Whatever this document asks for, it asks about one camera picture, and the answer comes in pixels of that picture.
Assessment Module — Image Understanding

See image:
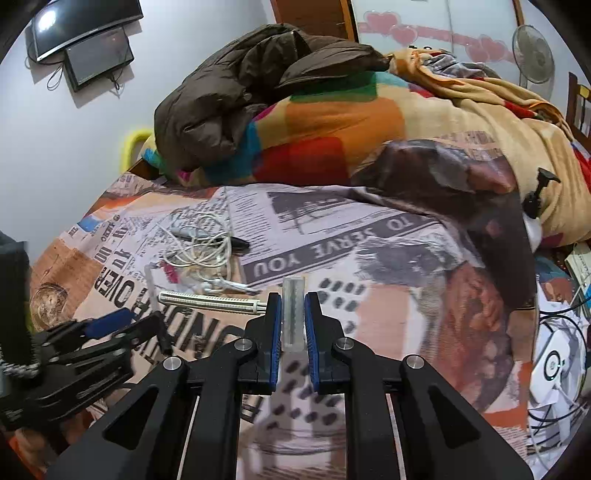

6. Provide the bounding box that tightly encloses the brown padded jacket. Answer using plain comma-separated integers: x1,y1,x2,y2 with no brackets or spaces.
154,23,391,174

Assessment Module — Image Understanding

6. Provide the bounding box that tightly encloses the black flat television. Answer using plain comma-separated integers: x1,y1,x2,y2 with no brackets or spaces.
34,0,144,63

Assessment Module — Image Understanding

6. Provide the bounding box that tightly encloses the yellow foam tube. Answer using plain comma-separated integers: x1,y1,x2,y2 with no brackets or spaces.
121,129,155,171

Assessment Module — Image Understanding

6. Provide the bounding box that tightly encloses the wooden bed headboard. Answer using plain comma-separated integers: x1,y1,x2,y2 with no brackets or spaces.
566,71,591,144

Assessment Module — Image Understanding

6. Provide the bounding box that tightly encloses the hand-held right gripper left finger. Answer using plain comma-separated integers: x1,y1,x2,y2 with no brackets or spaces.
46,292,283,480

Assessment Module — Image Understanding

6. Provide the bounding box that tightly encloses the beige patterned blanket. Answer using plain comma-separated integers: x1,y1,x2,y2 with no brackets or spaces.
388,46,591,245

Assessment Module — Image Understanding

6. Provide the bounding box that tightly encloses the newspaper print bedspread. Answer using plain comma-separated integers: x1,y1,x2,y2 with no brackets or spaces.
28,131,541,480

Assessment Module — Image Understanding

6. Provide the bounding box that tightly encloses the white ribbed strip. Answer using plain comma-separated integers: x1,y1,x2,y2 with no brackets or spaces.
158,291,266,315

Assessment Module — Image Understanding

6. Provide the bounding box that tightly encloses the white power strip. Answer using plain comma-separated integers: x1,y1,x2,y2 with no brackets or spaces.
566,244,591,283

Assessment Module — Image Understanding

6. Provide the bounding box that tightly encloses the colourful checked blanket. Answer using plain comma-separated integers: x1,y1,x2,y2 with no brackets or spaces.
141,69,444,188

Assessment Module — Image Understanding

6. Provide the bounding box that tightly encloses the white sliding wardrobe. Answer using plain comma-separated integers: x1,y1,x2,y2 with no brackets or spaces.
348,0,525,65

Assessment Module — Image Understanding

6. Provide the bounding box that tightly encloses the brown wooden door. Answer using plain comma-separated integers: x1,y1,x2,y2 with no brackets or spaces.
272,0,358,40

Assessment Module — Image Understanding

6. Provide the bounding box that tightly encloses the white earphone cable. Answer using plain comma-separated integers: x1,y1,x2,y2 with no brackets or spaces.
157,213,259,296

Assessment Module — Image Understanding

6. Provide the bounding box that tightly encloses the white standing fan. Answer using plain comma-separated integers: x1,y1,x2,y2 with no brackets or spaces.
512,24,555,100

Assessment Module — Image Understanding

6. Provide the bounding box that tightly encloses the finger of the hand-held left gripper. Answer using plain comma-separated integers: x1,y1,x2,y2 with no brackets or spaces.
28,311,175,418
30,308,133,358

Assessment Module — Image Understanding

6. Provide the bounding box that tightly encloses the small black monitor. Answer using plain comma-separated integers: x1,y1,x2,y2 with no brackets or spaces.
64,26,136,92

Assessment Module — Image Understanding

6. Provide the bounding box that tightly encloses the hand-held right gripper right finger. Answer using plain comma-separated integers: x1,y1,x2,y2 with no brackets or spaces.
302,292,536,480

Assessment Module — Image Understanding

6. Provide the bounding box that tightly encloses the white round device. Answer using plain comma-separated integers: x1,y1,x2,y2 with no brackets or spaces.
529,323,583,416

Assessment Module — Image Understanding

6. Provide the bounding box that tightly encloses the group of pink heart stickers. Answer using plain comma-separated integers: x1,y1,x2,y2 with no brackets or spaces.
360,10,518,63

